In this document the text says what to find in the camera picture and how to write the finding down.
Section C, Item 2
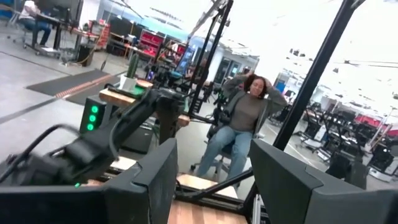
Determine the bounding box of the green cactus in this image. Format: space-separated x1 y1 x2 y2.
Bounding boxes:
126 52 140 79

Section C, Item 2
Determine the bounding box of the black trash bin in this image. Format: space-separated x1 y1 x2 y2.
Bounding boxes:
76 43 95 67

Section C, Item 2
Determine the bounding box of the red storage bin shelf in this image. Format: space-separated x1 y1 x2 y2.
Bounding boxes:
137 29 166 57

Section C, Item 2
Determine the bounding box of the black box with green lights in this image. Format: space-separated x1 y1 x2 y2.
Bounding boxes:
78 95 108 135

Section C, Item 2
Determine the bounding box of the wooden workbench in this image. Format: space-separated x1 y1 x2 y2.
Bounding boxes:
98 78 191 128

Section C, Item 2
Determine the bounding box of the white square cactus pot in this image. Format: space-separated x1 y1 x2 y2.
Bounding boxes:
119 74 138 93

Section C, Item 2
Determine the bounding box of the black floor mat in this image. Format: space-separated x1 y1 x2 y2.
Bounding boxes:
25 68 122 106

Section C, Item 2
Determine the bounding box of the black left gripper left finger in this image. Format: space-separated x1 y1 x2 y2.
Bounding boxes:
103 138 180 224

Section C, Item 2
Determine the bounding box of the seated person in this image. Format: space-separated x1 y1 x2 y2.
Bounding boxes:
195 72 289 182

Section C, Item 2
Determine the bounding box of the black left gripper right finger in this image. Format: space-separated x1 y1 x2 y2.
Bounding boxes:
248 138 324 224

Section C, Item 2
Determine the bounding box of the black cable loop on wrist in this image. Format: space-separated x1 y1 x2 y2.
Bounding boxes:
0 123 80 184

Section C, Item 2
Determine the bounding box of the person at desk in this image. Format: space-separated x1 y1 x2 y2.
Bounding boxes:
17 0 52 48

